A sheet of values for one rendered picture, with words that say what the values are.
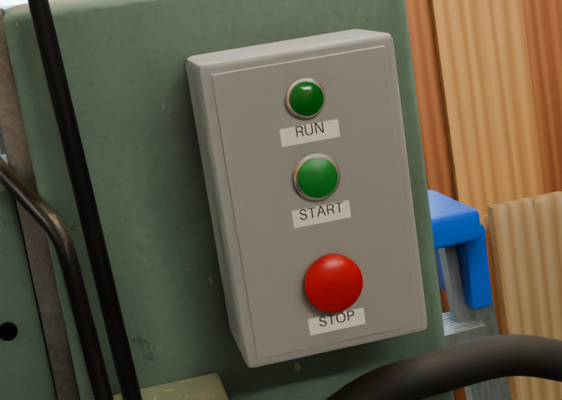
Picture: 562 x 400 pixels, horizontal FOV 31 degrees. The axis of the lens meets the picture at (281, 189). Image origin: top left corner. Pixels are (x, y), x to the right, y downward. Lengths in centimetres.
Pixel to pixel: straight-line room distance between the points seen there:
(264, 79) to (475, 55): 145
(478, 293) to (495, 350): 85
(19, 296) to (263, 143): 19
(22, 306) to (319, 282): 19
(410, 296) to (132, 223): 16
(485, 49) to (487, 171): 23
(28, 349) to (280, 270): 18
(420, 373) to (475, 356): 3
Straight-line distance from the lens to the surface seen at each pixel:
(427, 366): 57
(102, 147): 55
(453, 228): 137
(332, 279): 50
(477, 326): 144
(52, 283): 60
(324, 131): 50
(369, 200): 51
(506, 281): 186
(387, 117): 51
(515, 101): 196
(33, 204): 55
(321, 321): 52
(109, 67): 54
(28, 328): 61
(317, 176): 49
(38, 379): 62
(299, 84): 49
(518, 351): 59
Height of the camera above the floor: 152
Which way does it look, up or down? 13 degrees down
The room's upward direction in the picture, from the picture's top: 9 degrees counter-clockwise
